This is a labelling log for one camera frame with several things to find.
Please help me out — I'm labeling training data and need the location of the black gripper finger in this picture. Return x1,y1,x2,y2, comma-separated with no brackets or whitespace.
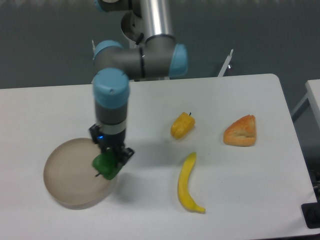
113,145,135,175
89,124,105,153

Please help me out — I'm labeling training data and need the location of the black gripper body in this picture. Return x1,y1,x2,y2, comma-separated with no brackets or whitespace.
96,129,126,150

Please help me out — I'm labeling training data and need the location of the green bell pepper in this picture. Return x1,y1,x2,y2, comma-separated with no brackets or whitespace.
92,149,122,180

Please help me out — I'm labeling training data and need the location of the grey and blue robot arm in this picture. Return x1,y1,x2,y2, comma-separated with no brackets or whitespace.
89,0,188,180

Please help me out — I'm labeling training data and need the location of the beige round plate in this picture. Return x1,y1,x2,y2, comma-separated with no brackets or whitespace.
43,137,117,210

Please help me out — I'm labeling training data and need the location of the yellow bell pepper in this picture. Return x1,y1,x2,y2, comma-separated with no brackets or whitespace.
170,112,196,140

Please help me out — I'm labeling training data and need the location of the yellow banana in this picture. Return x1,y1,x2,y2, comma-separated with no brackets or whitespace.
177,152,206,214

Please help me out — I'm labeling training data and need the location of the orange croissant pastry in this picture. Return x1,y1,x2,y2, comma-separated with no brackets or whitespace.
223,114,257,147

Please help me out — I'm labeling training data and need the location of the black device at edge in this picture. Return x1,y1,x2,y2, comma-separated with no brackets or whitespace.
301,202,320,229

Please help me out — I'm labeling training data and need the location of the white side table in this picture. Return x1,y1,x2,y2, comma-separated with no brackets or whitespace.
290,79,320,126

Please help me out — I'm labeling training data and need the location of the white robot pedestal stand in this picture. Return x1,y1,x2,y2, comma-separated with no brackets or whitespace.
90,11,235,82

